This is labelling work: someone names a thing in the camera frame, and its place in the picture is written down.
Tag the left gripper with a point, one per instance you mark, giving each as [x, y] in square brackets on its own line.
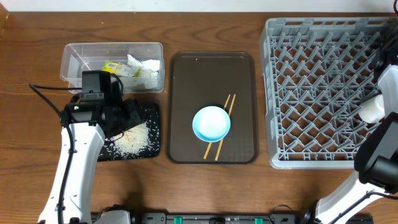
[134, 112]

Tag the food crumbs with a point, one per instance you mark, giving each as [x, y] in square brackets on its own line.
[142, 141]

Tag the yellow snack wrapper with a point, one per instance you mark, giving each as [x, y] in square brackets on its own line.
[121, 69]

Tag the white napkin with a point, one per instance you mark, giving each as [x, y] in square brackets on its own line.
[147, 71]

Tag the light blue bowl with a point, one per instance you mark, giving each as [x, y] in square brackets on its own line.
[198, 124]

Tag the green cup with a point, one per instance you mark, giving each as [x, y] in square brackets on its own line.
[372, 110]

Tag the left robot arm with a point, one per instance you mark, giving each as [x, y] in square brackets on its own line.
[86, 126]

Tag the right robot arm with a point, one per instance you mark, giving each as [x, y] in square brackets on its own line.
[375, 165]

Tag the grey dishwasher rack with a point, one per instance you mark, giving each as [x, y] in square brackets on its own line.
[317, 71]

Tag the black bin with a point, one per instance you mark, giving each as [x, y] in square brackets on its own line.
[151, 112]

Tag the clear plastic bin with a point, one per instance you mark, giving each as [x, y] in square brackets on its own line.
[81, 57]

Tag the brown serving tray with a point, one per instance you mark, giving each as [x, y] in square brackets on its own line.
[224, 79]

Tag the left wooden chopstick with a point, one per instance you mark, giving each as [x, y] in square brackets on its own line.
[217, 125]

